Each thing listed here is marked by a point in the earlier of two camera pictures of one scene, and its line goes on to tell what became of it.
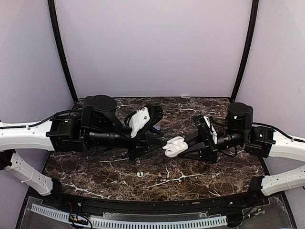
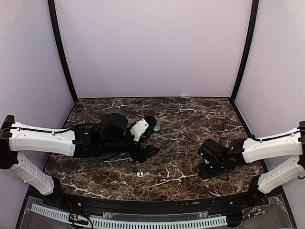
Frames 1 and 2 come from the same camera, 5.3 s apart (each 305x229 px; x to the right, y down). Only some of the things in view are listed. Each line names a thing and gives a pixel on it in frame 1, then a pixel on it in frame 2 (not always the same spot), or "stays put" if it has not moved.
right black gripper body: x=211 y=150 to x=217 y=169
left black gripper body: x=138 y=148 stays put
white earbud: x=138 y=174 stays put
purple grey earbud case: x=158 y=127 stays put
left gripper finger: x=153 y=143 to x=150 y=151
